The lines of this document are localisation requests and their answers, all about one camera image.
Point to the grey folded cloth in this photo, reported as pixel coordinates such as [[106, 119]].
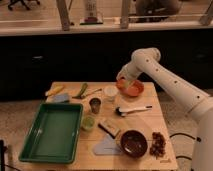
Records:
[[107, 146]]

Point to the dark red bowl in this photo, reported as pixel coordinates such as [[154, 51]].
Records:
[[133, 143]]

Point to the white paper cup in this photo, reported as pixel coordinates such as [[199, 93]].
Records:
[[110, 93]]

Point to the bunch of dark grapes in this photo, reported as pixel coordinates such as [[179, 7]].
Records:
[[157, 148]]

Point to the orange apple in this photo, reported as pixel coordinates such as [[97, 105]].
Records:
[[121, 84]]

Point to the small green cup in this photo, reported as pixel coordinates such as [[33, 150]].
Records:
[[88, 123]]

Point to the office chair base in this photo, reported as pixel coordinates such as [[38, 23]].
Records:
[[13, 2]]

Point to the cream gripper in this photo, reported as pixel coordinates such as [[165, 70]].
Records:
[[122, 74]]

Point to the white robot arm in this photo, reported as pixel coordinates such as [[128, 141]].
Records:
[[197, 103]]

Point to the blue sponge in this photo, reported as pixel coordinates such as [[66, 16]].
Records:
[[61, 98]]

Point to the orange bowl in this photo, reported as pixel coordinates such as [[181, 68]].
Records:
[[132, 88]]

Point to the white appliance on floor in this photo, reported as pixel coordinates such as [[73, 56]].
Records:
[[90, 13]]

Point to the black and white brush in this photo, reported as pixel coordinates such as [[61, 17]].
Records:
[[125, 111]]

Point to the green cucumber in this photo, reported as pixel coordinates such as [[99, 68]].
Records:
[[81, 92]]

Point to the small metal cup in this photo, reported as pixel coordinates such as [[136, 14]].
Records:
[[95, 104]]

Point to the wooden block with black edge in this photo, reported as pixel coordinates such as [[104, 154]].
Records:
[[109, 127]]

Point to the green plastic tray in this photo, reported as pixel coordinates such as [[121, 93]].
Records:
[[53, 135]]

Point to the wooden spoon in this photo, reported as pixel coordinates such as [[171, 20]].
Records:
[[90, 93]]

